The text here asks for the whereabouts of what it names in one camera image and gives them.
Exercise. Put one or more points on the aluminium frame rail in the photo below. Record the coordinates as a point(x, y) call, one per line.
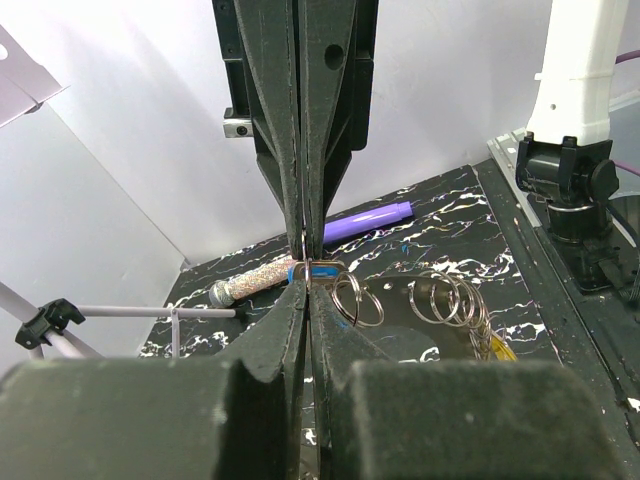
point(504, 149)

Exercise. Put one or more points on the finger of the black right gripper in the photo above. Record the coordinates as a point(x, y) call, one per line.
point(258, 47)
point(336, 65)

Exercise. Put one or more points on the blue tagged key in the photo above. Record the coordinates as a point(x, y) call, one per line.
point(322, 272)

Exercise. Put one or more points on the purple toy microphone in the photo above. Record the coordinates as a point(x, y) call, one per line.
point(348, 227)

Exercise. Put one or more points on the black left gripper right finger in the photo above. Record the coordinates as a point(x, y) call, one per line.
point(377, 418)

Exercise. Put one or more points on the lilac music stand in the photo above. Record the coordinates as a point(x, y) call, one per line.
point(68, 230)

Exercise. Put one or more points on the round metal keyring disc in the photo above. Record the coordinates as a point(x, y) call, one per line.
point(446, 308)

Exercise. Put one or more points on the black front mounting bar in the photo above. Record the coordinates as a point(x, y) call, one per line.
point(569, 336)

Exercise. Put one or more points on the glitter toy microphone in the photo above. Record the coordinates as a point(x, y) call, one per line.
point(225, 293)

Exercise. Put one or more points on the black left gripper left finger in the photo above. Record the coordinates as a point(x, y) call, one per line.
point(232, 415)

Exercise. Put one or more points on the yellow key tag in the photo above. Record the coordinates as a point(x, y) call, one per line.
point(501, 349)

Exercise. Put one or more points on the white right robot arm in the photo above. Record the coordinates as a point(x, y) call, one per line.
point(565, 154)

